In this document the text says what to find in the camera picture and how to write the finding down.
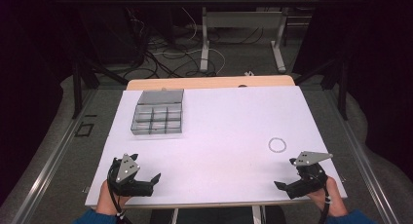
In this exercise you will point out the white plug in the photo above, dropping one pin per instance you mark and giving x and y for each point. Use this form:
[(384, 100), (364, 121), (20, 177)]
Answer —
[(249, 73)]

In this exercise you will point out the white-legged background desk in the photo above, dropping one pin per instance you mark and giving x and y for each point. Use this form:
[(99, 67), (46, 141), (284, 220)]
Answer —
[(242, 19)]

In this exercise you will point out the white table board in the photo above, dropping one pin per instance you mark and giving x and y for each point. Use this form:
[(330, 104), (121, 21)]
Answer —
[(220, 146)]

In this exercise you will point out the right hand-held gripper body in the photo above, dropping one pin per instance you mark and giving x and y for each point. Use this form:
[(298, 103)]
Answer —
[(308, 180)]

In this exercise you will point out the light wooden table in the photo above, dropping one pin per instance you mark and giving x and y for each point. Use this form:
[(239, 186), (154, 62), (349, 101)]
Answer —
[(201, 82)]

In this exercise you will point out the aluminium floor rail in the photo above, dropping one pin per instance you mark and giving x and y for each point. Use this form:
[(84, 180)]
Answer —
[(48, 172), (363, 159)]

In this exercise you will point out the clear plastic compartment box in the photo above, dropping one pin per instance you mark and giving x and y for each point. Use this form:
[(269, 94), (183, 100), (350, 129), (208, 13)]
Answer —
[(159, 115)]

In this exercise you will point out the person's left hand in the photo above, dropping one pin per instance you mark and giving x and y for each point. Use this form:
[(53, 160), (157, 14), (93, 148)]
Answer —
[(107, 201)]

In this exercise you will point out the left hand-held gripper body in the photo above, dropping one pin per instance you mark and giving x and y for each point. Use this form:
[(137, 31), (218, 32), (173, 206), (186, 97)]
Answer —
[(125, 172)]

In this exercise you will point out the person's right hand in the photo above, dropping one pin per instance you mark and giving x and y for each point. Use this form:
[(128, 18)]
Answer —
[(332, 201)]

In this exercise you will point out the black metal stand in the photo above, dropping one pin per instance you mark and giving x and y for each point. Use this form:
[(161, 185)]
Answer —
[(77, 87), (342, 87)]

